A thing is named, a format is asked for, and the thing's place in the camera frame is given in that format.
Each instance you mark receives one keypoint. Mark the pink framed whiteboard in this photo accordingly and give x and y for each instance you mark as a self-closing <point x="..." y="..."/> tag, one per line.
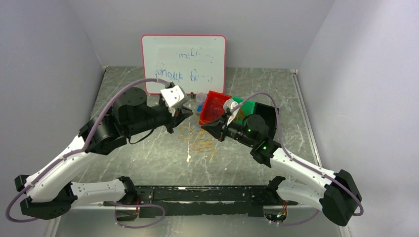
<point x="197" y="63"/>

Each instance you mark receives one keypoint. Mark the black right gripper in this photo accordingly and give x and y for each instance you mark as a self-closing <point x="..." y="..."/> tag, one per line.
<point x="218" y="129"/>

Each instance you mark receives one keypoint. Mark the clear plastic cup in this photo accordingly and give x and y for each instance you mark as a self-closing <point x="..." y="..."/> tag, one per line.
<point x="201" y="98"/>

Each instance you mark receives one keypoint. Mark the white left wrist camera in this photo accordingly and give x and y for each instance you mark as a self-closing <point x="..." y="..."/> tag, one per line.
<point x="174" y="98"/>

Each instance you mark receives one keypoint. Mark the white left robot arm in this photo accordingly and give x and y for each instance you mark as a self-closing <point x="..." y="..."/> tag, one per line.
<point x="51" y="192"/>

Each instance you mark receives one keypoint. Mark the red plastic bin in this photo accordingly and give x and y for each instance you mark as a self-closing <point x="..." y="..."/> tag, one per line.
<point x="213" y="107"/>

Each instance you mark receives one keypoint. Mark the blue grey block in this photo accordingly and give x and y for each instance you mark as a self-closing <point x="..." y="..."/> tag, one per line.
<point x="199" y="109"/>

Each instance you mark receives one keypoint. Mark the black plastic bin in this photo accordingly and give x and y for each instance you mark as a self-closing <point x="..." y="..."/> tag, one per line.
<point x="268" y="113"/>

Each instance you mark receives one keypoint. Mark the green plastic bin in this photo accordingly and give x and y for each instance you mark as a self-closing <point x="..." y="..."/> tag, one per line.
<point x="245" y="110"/>

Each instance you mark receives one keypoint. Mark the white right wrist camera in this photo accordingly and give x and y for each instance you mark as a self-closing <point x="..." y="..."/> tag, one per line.
<point x="231" y="107"/>

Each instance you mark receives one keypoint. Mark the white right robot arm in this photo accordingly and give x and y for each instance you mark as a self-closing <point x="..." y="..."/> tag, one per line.
<point x="335" y="194"/>

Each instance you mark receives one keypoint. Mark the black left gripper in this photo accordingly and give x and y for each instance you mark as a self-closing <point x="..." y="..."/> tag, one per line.
<point x="180" y="114"/>

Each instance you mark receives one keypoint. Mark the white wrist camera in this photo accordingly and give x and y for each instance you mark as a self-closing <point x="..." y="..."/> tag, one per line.
<point x="231" y="107"/>
<point x="174" y="98"/>

